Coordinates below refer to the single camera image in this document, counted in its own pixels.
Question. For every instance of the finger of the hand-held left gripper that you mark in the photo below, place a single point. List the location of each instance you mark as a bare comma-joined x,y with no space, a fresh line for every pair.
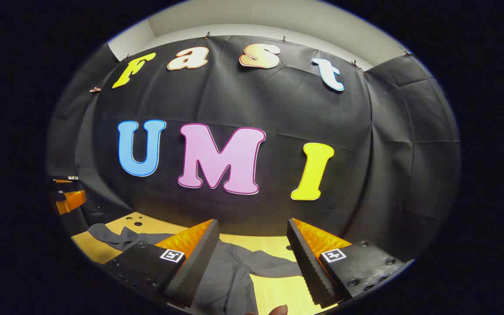
70,202
64,181

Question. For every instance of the copper backdrop clip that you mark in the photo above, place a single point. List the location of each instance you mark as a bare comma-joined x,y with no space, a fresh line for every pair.
96,89

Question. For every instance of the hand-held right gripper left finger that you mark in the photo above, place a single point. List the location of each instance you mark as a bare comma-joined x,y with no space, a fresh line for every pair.
193,267

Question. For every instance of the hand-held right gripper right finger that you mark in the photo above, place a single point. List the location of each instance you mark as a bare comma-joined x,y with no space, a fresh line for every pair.
306,262

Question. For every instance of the black backdrop cloth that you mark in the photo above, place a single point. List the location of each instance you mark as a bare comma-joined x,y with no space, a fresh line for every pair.
278,109

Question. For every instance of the grey button-up shirt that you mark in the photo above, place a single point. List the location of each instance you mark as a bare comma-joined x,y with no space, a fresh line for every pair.
234,271

